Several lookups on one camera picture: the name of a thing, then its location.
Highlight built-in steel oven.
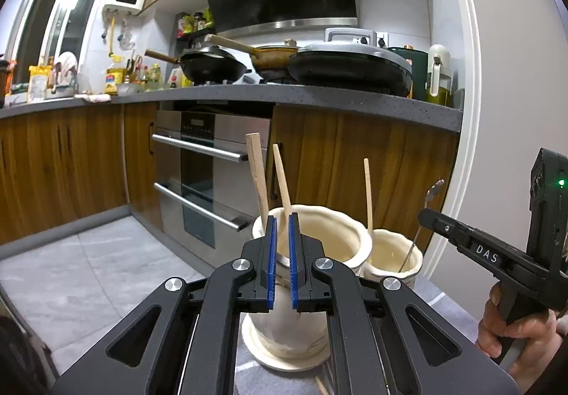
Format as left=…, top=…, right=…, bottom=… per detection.
left=151, top=110, right=271, bottom=267

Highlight kitchen window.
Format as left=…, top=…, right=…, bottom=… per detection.
left=12, top=0, right=95, bottom=83

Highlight brown pan wooden handle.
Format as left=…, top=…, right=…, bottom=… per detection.
left=204, top=34, right=299, bottom=82

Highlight grey plaid table cloth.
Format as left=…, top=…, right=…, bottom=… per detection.
left=234, top=276, right=477, bottom=394

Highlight dark thermos jar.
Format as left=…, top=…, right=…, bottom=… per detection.
left=0, top=59, right=13, bottom=108

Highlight yellow food package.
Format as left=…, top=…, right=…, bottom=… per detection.
left=27, top=65, right=51, bottom=104

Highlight yellow oil bottle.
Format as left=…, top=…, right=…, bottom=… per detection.
left=104, top=55, right=126, bottom=95

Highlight wooden lower cabinets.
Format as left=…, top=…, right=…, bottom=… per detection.
left=1, top=103, right=459, bottom=245

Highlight person right hand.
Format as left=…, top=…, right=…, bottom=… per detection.
left=476, top=282, right=567, bottom=394

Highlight cream ceramic utensil holder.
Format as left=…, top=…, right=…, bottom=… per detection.
left=242, top=205, right=423, bottom=372

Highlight white oil dispenser bottle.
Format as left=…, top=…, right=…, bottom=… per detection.
left=426, top=44, right=453, bottom=106

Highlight grey kitchen countertop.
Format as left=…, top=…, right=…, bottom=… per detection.
left=1, top=83, right=463, bottom=133

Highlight black wok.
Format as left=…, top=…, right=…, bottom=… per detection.
left=144, top=45, right=249, bottom=86

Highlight large black lidded pan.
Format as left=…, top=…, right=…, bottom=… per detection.
left=288, top=42, right=412, bottom=97

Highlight small steel spoon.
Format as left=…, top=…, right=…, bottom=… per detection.
left=397, top=179, right=447, bottom=274

